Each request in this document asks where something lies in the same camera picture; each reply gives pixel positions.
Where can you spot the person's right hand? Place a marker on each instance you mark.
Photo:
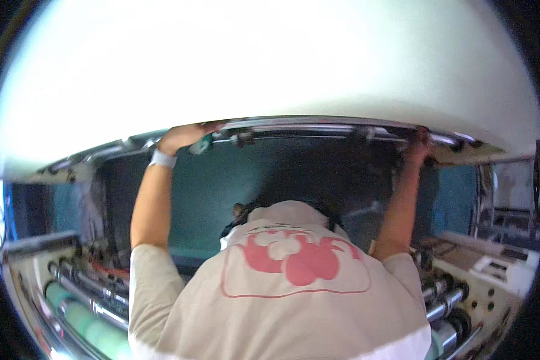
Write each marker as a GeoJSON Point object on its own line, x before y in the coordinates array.
{"type": "Point", "coordinates": [415, 150]}

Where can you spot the person's left hand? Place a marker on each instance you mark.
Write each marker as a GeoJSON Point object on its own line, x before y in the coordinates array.
{"type": "Point", "coordinates": [180, 138]}

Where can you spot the person's left fingers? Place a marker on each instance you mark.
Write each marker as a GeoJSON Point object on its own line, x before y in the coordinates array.
{"type": "Point", "coordinates": [207, 128]}

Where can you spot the person's right fingers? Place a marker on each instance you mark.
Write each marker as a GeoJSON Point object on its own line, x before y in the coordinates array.
{"type": "Point", "coordinates": [422, 135]}

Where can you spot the long metal shaft bar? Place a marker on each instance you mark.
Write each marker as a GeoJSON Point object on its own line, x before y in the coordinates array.
{"type": "Point", "coordinates": [306, 126]}

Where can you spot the teal green round object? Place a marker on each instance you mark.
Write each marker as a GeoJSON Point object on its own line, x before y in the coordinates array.
{"type": "Point", "coordinates": [201, 145]}

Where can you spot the white wrist band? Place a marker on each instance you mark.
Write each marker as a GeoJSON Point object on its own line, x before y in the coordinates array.
{"type": "Point", "coordinates": [163, 159]}

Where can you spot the large white paper roll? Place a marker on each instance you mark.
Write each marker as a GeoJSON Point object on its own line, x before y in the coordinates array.
{"type": "Point", "coordinates": [261, 58]}

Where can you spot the white control box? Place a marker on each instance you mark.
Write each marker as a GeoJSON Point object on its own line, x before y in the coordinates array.
{"type": "Point", "coordinates": [506, 270]}

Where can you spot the metal rollers with black collars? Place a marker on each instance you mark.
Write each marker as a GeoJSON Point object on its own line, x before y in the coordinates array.
{"type": "Point", "coordinates": [445, 301]}

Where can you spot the beige machine side panel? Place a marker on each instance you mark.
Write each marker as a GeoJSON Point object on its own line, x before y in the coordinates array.
{"type": "Point", "coordinates": [486, 310]}

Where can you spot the person's body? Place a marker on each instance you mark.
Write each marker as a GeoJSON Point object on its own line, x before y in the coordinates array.
{"type": "Point", "coordinates": [288, 297]}

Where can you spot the metal machine rollers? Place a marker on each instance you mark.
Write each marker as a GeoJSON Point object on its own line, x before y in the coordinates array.
{"type": "Point", "coordinates": [94, 292]}

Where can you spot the pale green film roll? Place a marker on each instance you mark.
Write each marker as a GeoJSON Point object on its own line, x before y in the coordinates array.
{"type": "Point", "coordinates": [90, 328]}

